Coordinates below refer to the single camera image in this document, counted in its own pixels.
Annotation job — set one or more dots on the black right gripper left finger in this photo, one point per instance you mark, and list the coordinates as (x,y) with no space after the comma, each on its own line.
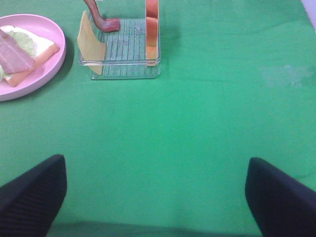
(30,202)

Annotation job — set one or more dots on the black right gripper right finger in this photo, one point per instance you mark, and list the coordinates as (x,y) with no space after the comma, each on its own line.
(280,205)

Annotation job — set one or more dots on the toy bacon strip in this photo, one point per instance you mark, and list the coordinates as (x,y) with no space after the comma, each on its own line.
(13,58)
(103,24)

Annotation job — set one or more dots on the toy bread slice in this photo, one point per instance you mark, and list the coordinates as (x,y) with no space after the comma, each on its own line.
(45,48)
(152,27)

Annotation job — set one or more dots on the green lettuce leaf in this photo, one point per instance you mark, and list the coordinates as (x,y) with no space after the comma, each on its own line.
(24,40)

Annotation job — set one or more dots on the green tablecloth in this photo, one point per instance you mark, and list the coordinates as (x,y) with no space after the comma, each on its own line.
(238,80)

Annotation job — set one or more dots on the pink round plate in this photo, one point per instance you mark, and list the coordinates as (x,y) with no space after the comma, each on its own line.
(43,27)

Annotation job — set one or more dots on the yellow toy cheese slice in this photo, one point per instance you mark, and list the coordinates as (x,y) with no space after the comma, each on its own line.
(91,49)

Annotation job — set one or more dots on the right clear plastic tray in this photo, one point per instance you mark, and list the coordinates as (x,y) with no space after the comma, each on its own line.
(125,51)

